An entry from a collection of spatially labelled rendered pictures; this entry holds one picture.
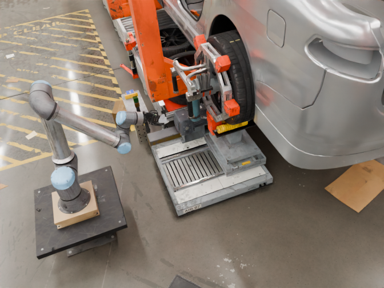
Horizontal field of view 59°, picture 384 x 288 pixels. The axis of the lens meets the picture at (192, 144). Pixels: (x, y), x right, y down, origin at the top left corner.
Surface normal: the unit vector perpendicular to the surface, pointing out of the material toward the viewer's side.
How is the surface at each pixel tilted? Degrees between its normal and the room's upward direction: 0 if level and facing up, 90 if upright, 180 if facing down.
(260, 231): 0
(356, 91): 89
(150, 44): 90
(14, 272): 0
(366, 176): 2
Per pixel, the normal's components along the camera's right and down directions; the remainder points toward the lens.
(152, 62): 0.34, 0.62
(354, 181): -0.07, -0.72
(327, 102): -0.53, 0.61
